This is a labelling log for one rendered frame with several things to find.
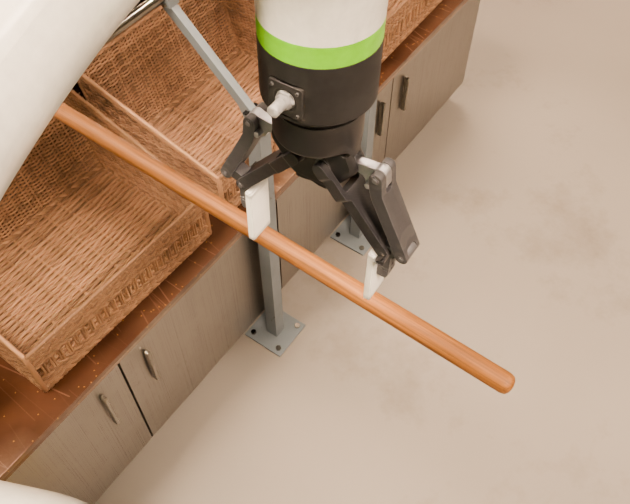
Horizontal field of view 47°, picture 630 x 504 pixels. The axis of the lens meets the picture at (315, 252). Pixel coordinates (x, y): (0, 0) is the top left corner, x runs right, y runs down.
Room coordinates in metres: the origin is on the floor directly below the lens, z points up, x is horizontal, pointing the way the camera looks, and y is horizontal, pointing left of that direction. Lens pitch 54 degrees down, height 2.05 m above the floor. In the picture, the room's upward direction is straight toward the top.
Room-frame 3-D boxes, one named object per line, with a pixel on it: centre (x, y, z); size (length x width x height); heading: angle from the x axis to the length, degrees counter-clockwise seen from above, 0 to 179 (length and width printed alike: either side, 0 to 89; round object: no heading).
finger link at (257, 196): (0.46, 0.06, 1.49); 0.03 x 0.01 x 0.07; 148
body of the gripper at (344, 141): (0.43, 0.00, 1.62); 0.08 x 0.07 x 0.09; 58
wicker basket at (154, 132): (1.53, 0.26, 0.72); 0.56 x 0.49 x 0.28; 145
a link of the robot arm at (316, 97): (0.43, 0.00, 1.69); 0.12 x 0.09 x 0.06; 148
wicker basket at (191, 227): (1.04, 0.61, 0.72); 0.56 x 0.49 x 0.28; 143
